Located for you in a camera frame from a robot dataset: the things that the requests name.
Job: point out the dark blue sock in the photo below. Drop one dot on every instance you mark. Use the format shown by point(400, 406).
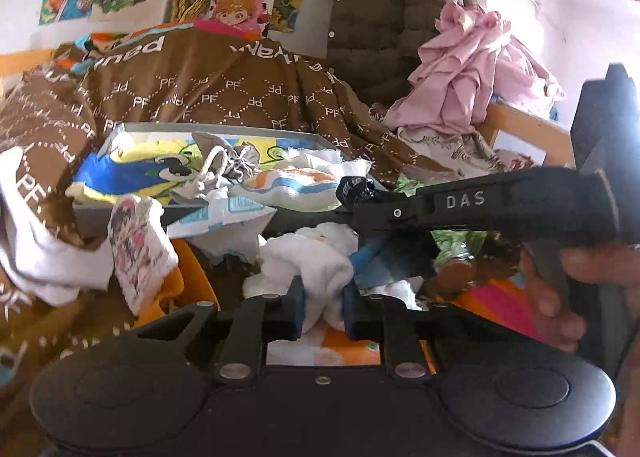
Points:
point(395, 267)

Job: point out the cartoon printed small cloth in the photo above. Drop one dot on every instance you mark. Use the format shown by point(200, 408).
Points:
point(142, 252)

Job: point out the pink-bordered character drawing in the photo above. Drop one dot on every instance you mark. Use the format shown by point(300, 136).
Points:
point(240, 7)

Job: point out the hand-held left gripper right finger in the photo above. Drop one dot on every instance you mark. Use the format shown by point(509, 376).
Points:
point(350, 312)

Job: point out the brown patterned blanket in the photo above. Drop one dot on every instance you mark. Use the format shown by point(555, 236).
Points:
point(200, 92)

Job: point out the person's right hand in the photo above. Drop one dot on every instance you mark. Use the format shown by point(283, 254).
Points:
point(600, 264)

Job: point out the brown quilted jacket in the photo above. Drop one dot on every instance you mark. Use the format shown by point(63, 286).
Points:
point(380, 27)

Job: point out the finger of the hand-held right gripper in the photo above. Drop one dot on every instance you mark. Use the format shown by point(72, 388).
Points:
point(395, 222)

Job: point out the orange cup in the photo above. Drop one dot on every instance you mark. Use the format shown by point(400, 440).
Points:
point(185, 282)

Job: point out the grey and white garment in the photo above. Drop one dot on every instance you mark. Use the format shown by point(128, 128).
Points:
point(50, 262)

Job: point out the pink cloth garment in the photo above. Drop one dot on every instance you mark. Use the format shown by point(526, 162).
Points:
point(465, 82)

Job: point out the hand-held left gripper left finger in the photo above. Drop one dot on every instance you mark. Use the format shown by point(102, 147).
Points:
point(298, 309)

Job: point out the grey tray with painted lining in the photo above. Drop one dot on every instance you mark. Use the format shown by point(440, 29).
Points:
point(125, 172)

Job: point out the wooden bed frame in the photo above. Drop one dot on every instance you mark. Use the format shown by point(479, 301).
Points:
point(525, 124)

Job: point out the white fluffy towel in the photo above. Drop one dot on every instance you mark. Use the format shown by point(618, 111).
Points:
point(300, 257)

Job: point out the white orange blue striped cloth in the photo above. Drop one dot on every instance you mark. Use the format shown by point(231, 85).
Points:
point(300, 182)

